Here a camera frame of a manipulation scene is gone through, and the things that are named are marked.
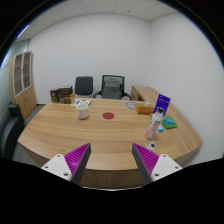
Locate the flat round red coaster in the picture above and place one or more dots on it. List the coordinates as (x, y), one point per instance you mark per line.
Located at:
(108, 115)

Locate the purple standing pouch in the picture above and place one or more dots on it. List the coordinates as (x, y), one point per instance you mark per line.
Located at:
(163, 102)

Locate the clear drink bottle black cap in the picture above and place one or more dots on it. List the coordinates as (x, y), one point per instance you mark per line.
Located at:
(154, 125)

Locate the tan cardboard box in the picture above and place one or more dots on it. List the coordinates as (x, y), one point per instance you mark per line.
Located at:
(69, 99)

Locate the green cloth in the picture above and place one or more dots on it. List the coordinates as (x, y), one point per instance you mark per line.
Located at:
(172, 126)

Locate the black office chair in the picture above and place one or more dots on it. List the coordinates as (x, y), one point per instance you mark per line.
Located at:
(84, 86)

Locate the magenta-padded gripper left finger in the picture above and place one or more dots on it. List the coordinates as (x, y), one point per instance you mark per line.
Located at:
(75, 160)

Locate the white patterned mug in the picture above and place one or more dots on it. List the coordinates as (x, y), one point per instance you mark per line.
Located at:
(82, 111)

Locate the orange cardboard box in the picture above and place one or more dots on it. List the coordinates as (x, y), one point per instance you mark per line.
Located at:
(144, 108)

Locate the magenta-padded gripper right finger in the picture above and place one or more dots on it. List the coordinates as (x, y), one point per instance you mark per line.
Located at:
(148, 160)

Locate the black armchair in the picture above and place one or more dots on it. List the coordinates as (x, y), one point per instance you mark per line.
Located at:
(9, 130)

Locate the dark brown box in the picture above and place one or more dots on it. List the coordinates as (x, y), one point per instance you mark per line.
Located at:
(54, 95)

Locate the small blue white packet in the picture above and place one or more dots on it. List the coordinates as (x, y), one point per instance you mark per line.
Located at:
(160, 129)

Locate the wooden glass-door cabinet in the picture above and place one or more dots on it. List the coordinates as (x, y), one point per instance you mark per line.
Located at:
(24, 90)

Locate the blue card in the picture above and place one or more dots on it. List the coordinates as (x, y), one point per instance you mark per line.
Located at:
(168, 120)

